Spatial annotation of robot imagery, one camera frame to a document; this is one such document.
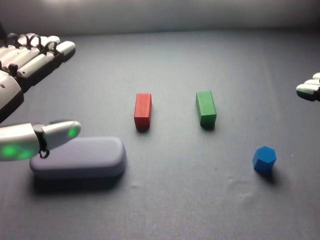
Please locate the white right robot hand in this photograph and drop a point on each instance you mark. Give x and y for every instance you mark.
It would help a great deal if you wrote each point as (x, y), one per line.
(308, 90)

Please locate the blue hexagonal block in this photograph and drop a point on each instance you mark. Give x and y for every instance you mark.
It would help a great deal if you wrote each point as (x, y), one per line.
(263, 160)

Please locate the lavender oblong case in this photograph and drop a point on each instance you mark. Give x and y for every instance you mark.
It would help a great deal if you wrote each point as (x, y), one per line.
(82, 157)

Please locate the green rectangular block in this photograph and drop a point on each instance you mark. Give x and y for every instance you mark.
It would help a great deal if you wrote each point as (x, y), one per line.
(206, 105)

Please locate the red rectangular block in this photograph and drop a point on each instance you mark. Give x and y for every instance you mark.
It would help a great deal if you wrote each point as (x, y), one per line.
(143, 108)

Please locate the grey table cloth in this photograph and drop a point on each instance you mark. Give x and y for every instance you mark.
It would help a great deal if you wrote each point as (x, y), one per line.
(175, 200)

